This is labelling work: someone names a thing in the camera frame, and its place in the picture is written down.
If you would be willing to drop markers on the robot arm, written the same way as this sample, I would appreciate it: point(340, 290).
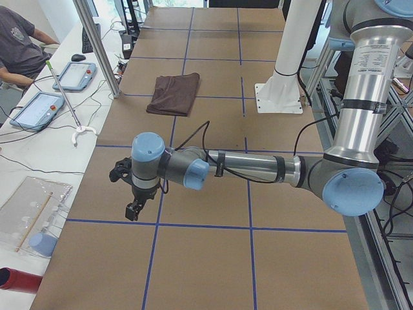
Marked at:
point(345, 176)

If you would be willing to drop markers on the clear acrylic tray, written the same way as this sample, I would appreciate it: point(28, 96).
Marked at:
point(19, 210)

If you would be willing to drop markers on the dark brown t-shirt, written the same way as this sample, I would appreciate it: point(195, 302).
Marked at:
point(174, 95)

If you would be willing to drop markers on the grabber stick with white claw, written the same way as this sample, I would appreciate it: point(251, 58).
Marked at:
point(79, 127)

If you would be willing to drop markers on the far teach pendant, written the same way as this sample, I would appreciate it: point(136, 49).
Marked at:
point(76, 76)

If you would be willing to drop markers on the light blue cap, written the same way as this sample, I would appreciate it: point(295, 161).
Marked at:
point(43, 243)

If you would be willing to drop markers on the red cylinder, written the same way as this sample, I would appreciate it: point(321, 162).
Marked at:
point(19, 281)

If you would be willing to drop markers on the wooden stick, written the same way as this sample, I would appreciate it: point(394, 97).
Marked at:
point(35, 218)

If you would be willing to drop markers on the black computer mouse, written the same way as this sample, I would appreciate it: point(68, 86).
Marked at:
point(78, 57)

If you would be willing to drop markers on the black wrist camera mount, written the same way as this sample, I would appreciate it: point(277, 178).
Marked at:
point(122, 170)

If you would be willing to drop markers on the seated person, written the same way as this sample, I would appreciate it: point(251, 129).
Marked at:
point(21, 59)

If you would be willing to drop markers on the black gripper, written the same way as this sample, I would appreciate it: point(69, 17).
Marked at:
point(144, 192)

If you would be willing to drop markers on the near teach pendant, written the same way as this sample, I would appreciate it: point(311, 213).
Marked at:
point(38, 112)

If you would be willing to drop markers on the aluminium frame post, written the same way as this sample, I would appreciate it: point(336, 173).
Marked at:
point(87, 21)

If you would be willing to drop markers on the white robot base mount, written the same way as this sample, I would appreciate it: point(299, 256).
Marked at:
point(280, 94)

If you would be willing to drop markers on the teach pendant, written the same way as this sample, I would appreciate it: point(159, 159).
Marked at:
point(76, 76)
point(38, 112)

